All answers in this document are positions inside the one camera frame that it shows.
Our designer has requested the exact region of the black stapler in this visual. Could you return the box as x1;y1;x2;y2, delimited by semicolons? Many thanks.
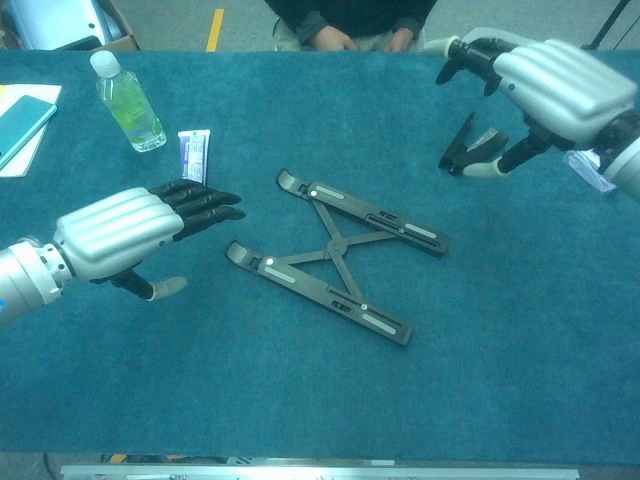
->
437;111;510;177

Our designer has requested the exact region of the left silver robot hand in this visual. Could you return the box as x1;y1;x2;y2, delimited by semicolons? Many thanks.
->
52;178;247;303

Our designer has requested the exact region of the yellow floor tape strip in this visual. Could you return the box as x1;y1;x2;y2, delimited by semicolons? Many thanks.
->
205;8;226;53

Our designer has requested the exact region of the black folding laptop stand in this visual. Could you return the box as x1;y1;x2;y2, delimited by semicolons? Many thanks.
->
224;168;451;348

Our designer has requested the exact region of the clear box of purple cards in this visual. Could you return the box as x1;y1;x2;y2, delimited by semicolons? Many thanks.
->
562;148;617;195

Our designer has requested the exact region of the seated person in dark jacket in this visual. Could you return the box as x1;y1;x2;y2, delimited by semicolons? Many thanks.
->
263;0;440;53

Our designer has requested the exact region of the brown cardboard box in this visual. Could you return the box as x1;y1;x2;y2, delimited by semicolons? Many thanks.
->
59;0;141;51

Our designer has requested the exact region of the clear bottle with green label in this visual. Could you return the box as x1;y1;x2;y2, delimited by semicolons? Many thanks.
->
89;49;168;153

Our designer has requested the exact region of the blue carpet table cover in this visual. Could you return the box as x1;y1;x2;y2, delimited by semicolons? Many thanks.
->
0;49;640;449

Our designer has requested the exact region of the teal notebook on papers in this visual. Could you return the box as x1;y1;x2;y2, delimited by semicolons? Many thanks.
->
0;83;63;178

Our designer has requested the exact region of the aluminium profile rail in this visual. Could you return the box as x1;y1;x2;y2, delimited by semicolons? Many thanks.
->
59;463;581;480

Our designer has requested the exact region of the purple and white toothpaste tube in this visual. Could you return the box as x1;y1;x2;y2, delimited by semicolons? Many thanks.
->
177;128;212;184

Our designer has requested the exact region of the pale blue plastic container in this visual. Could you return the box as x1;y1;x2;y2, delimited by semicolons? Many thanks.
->
0;0;126;51

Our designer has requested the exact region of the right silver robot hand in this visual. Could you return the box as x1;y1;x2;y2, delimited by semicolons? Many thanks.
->
423;27;639;180

